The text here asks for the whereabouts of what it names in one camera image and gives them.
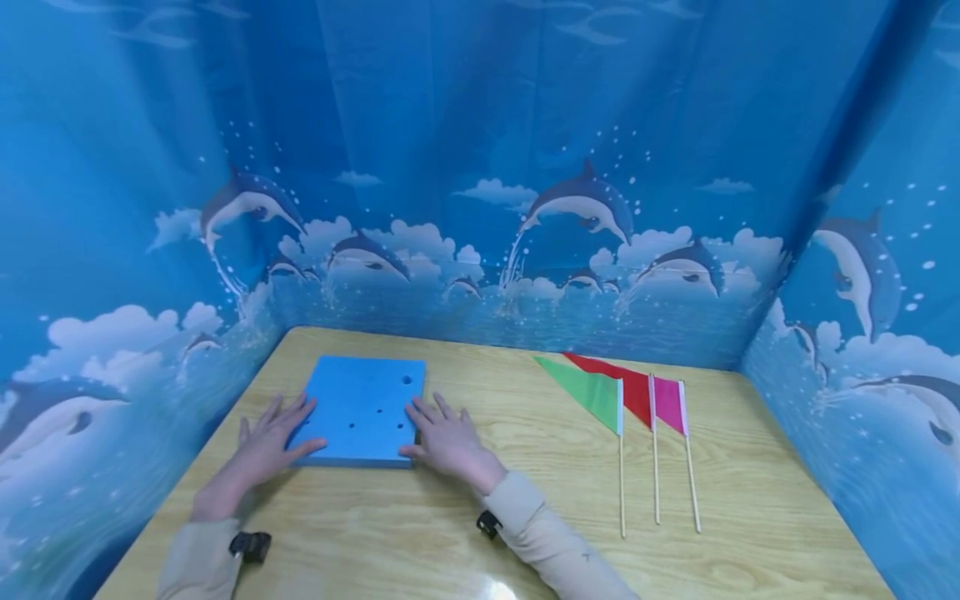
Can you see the black wrist band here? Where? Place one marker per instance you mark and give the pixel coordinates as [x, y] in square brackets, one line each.
[487, 524]
[250, 546]

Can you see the person's right index finger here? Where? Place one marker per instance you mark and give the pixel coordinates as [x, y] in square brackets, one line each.
[416, 419]

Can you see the pink flag on wooden stick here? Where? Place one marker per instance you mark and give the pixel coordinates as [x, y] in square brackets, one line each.
[670, 404]

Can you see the person's right little finger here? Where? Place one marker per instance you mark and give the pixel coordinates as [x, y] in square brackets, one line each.
[465, 421]

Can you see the person's left forearm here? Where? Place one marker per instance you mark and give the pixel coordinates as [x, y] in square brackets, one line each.
[202, 554]

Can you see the person's left little finger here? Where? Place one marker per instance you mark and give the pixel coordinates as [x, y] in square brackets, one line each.
[244, 431]

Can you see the green flag on wooden stick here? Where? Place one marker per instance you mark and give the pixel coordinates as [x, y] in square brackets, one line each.
[592, 390]

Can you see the person's right middle finger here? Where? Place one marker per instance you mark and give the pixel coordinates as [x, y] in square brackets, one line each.
[429, 414]

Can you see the person's left middle finger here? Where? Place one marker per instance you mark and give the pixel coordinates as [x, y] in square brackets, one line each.
[291, 412]

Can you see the person's right ring finger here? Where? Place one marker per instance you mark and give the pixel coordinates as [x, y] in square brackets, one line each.
[444, 410]

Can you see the person's right thumb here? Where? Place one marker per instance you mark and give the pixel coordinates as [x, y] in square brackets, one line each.
[412, 452]

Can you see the person's left ring finger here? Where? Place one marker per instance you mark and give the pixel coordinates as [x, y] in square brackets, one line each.
[268, 414]

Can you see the red flag on wooden stick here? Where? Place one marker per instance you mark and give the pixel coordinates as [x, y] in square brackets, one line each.
[630, 390]

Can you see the person's right forearm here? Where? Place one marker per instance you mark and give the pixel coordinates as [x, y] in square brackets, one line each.
[551, 542]

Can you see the person's left index finger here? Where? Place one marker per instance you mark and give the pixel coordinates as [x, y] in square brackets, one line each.
[304, 418]

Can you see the blue foam board with holes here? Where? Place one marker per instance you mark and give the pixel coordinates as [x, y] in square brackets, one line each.
[361, 404]

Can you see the person's left thumb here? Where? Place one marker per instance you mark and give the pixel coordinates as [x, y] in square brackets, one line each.
[307, 447]

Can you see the person's left hand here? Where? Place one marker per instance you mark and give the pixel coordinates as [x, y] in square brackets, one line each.
[259, 458]

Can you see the person's right hand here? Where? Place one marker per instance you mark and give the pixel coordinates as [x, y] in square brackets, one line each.
[450, 446]

